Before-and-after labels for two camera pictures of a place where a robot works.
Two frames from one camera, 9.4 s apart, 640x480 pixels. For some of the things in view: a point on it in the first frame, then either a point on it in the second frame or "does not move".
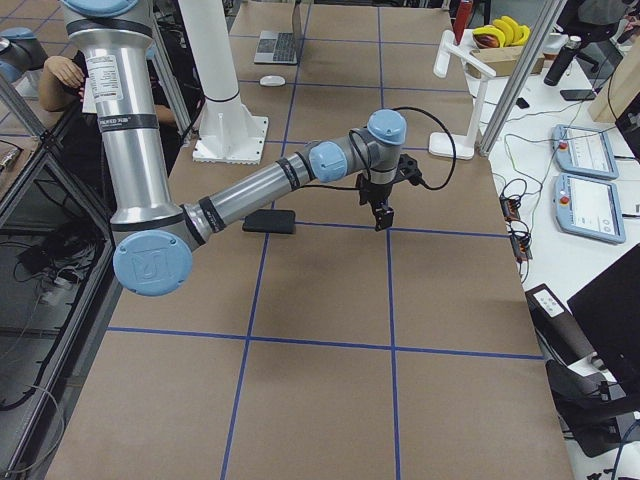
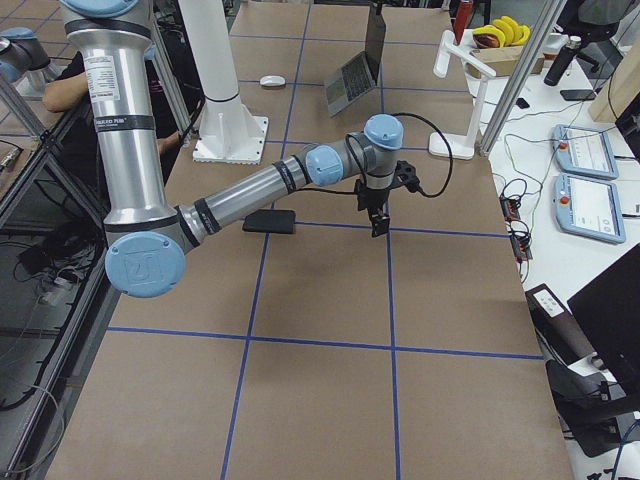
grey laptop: (281, 47) → (359, 76)
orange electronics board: (510, 208) does not move
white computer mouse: (272, 81) does not move
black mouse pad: (275, 221) does not move
